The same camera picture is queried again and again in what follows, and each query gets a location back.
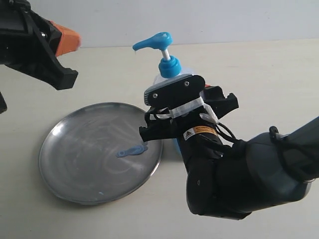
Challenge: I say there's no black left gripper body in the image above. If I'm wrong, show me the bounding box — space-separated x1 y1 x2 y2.
0 0 61 89

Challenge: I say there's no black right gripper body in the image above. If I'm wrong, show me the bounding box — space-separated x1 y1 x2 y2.
145 86 239 138

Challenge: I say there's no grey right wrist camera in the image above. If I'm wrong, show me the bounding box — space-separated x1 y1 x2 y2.
144 74 205 109

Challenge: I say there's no blue soap pump bottle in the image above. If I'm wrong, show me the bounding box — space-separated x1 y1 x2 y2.
132 31 195 155

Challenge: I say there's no blue soap blob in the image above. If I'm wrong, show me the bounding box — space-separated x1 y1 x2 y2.
116 145 148 158

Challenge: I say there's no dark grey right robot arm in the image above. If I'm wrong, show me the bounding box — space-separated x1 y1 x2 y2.
139 84 319 220

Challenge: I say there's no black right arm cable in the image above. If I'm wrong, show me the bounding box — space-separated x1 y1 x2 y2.
199 113 310 180

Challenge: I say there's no round stainless steel plate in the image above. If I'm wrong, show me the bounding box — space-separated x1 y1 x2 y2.
38 102 163 205

